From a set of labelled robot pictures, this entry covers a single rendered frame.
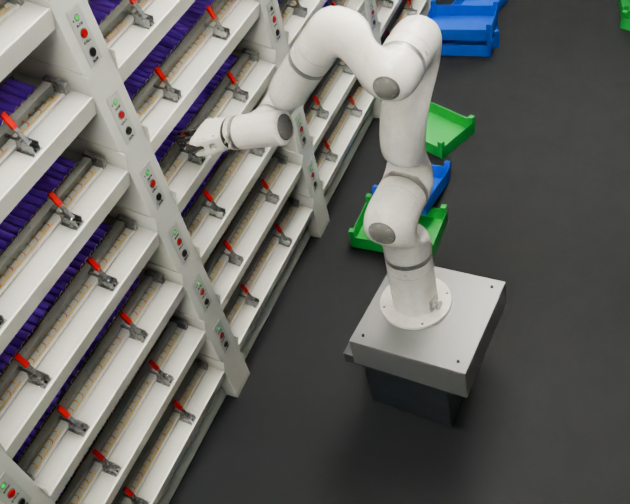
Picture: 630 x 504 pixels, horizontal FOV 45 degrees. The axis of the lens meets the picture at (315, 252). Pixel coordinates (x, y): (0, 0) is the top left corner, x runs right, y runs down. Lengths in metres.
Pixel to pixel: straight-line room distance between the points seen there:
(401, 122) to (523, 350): 1.04
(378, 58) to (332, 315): 1.26
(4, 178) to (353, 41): 0.70
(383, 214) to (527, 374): 0.86
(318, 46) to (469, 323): 0.83
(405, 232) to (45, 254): 0.77
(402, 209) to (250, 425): 0.96
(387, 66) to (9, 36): 0.68
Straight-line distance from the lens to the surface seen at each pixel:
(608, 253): 2.67
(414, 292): 1.93
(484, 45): 3.51
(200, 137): 1.90
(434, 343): 1.96
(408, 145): 1.62
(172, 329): 2.14
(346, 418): 2.31
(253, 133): 1.80
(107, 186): 1.73
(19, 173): 1.52
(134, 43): 1.76
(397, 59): 1.46
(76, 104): 1.63
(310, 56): 1.58
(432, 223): 2.76
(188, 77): 1.96
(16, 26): 1.52
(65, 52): 1.60
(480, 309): 2.02
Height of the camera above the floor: 1.98
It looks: 46 degrees down
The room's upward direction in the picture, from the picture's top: 15 degrees counter-clockwise
